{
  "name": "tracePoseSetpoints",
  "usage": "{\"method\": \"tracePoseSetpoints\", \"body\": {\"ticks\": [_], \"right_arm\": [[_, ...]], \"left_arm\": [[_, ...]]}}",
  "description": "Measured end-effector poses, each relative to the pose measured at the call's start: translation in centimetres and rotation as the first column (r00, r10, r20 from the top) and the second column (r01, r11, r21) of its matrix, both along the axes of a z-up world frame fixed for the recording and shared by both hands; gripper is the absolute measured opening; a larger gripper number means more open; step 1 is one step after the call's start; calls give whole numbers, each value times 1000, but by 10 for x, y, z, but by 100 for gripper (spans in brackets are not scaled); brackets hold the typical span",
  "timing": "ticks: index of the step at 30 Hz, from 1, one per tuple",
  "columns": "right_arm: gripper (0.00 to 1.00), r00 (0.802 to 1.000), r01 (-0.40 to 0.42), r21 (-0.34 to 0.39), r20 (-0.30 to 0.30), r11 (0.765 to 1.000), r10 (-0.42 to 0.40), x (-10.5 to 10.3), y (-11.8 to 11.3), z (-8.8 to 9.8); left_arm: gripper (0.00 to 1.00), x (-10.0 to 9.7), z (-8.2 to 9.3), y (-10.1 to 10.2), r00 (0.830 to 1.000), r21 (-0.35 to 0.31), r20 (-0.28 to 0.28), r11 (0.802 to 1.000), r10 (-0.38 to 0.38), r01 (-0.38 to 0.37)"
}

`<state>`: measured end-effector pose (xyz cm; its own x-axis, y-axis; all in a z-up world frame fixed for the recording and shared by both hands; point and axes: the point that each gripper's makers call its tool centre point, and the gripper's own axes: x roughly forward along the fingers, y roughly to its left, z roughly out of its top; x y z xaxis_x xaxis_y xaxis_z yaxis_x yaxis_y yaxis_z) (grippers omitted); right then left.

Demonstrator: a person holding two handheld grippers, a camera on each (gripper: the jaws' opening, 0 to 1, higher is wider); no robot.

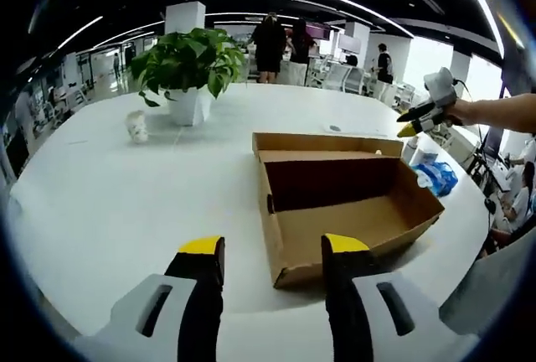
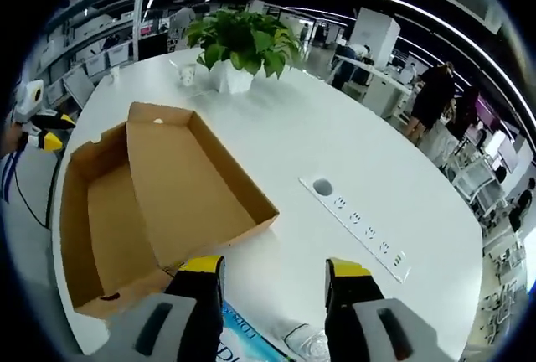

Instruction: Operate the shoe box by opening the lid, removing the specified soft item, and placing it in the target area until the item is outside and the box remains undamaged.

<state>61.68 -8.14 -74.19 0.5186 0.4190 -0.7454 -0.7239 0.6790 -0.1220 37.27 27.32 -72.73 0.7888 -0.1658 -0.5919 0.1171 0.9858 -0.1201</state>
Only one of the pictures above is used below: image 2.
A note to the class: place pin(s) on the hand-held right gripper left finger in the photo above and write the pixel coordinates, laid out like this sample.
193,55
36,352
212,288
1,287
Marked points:
197,295

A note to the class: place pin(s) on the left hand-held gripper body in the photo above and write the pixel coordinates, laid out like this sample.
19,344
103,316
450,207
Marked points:
28,100

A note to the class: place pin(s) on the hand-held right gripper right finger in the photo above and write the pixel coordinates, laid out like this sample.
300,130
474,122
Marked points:
352,299

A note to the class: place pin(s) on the blue wet wipes soft item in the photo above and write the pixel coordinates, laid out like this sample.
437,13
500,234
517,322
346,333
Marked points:
247,337

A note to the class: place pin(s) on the brown cardboard shoe box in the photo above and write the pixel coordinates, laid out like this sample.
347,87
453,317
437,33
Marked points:
188,177

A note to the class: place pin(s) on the row of white storage bins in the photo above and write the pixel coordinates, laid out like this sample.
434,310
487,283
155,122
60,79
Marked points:
98,62

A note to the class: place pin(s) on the small white cup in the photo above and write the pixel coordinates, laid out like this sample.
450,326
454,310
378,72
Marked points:
114,76

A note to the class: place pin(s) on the white table socket strip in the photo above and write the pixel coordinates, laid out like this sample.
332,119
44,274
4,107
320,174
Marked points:
356,219

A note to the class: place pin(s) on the black desk monitor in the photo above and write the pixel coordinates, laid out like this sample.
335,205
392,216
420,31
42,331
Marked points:
153,45

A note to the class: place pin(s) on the grey metal storage shelf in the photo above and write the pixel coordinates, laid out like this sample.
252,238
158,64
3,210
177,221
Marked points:
138,10

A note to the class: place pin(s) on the printed paper cup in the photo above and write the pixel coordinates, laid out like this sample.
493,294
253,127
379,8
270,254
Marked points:
187,75

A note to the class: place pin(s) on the group of white office chairs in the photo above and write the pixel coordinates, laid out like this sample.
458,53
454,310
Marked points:
477,177

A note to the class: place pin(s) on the green plant in white pot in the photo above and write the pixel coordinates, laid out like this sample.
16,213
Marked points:
243,39

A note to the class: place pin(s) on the white standing desk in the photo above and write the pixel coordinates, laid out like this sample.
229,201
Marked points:
377,85

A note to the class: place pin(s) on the purple lit screen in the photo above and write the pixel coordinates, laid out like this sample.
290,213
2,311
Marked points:
486,110

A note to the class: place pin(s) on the ceiling light strips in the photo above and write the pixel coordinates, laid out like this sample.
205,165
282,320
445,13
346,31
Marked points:
419,6

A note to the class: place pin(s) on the white blue wall poster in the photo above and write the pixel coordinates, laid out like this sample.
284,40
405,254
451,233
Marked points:
7,177

